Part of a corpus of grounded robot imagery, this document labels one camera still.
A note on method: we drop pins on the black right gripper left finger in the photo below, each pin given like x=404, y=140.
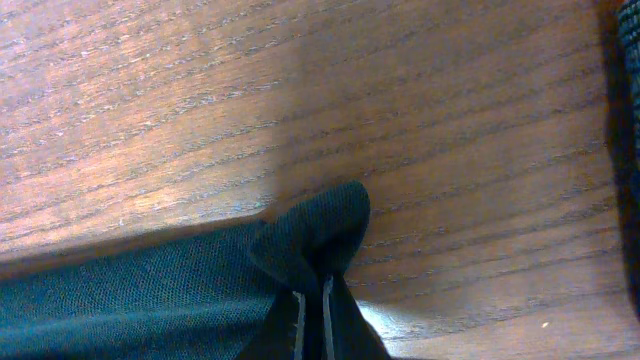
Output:
x=282, y=335

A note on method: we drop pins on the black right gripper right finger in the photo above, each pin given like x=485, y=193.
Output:
x=347, y=335

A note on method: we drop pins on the black polo shirt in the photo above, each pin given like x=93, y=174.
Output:
x=203, y=297

